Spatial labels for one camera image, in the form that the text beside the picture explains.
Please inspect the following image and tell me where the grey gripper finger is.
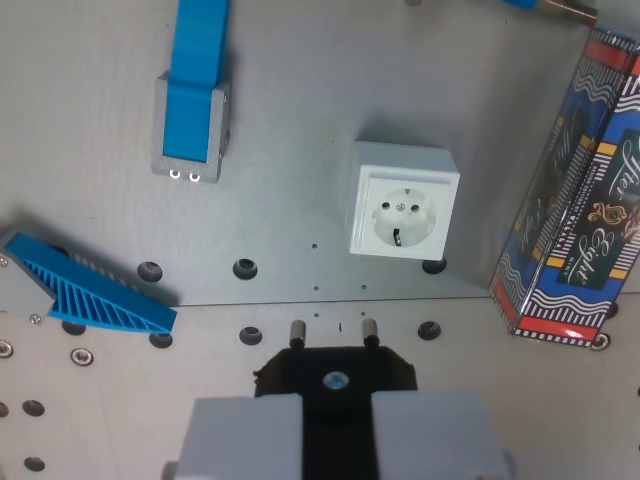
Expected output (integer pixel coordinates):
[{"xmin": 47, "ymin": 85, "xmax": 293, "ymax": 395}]
[
  {"xmin": 371, "ymin": 391, "xmax": 517, "ymax": 480},
  {"xmin": 163, "ymin": 394, "xmax": 305, "ymax": 480}
]

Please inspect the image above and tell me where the black power plug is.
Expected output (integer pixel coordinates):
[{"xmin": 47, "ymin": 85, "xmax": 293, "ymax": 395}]
[{"xmin": 253, "ymin": 318, "xmax": 418, "ymax": 480}]

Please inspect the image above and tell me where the blue ribbed printed wedge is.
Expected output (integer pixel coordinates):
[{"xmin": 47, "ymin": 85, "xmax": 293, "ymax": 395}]
[{"xmin": 2, "ymin": 232, "xmax": 179, "ymax": 336}]

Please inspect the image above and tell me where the After Eight chocolate box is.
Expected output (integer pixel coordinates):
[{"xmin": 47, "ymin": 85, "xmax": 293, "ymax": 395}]
[{"xmin": 489, "ymin": 27, "xmax": 640, "ymax": 347}]

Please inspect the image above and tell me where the grey printed holder block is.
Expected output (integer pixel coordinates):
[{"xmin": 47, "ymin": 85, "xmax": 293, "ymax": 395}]
[{"xmin": 150, "ymin": 70, "xmax": 233, "ymax": 186}]

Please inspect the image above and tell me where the blue smooth printed finger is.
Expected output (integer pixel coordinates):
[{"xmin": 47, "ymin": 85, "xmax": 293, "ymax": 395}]
[{"xmin": 162, "ymin": 0, "xmax": 232, "ymax": 167}]

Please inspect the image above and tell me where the white wall socket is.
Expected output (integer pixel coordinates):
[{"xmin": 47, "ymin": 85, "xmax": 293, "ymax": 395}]
[{"xmin": 344, "ymin": 140, "xmax": 462, "ymax": 261}]

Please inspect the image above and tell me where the grey mounting bracket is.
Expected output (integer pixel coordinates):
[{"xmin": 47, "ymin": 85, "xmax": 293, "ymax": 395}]
[{"xmin": 0, "ymin": 251, "xmax": 58, "ymax": 326}]

